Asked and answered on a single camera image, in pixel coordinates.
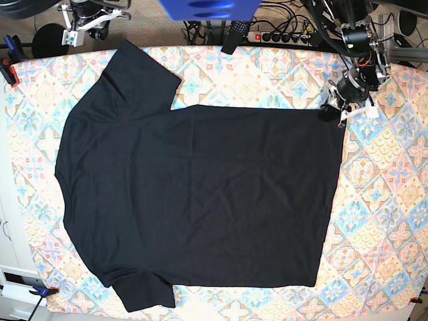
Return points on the orange clamp lower right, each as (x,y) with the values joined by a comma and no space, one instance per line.
(416,300)

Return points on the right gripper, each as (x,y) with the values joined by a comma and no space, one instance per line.
(100,31)

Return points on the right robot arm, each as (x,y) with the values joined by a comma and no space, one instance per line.
(90,17)

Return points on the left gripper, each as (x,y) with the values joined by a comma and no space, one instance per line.
(351,89)

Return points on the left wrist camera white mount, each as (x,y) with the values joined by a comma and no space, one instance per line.
(370,108)

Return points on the patterned tablecloth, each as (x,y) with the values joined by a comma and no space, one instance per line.
(374,258)

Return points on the white cabinet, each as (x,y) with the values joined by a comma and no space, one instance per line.
(15,253)

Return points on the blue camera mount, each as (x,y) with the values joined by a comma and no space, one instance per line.
(192,10)

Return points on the blue clamp upper left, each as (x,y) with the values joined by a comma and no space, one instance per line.
(13,45)

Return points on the white power strip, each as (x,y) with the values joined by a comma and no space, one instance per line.
(278,38)

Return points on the black T-shirt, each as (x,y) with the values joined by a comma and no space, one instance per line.
(200,196)

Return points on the blue clamp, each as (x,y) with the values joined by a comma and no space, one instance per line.
(13,45)
(43,292)

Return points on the black round stool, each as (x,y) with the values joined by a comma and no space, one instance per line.
(47,42)

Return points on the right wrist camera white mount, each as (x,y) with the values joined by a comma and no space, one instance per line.
(77,28)

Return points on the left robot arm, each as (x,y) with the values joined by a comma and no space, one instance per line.
(348,28)

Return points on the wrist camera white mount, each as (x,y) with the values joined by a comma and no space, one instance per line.
(370,108)
(77,28)

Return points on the blue clamp lower left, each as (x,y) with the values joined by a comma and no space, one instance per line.
(43,292)

